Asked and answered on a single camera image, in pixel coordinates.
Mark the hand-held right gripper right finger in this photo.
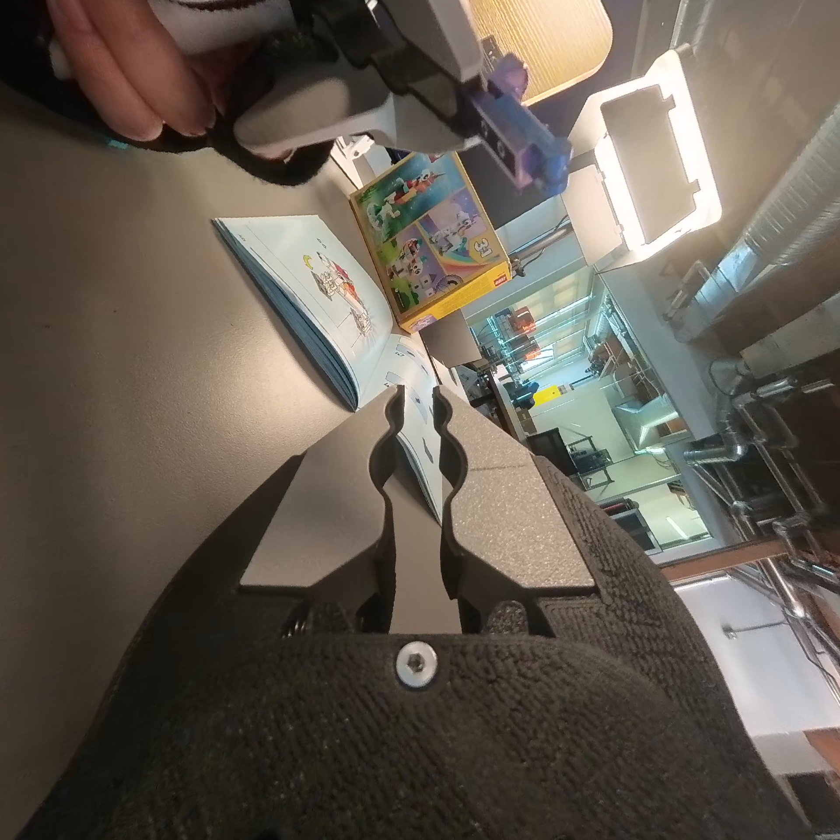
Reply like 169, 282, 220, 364
432, 387, 598, 634

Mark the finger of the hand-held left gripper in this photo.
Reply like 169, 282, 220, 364
384, 0, 491, 85
371, 92, 476, 153

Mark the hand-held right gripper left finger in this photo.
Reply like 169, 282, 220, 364
239, 385, 405, 634

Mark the blue and purple lego assembly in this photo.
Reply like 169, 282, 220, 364
469, 56, 572, 196

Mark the pale blue instruction booklet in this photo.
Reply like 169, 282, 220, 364
211, 214, 460, 526

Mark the yellow lego box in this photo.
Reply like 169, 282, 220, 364
349, 151, 511, 332

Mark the person's left hand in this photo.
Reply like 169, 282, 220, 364
39, 0, 228, 143

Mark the light wooden panel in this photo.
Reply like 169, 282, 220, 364
459, 0, 614, 106

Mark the white light panel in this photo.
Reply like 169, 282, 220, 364
567, 49, 723, 270

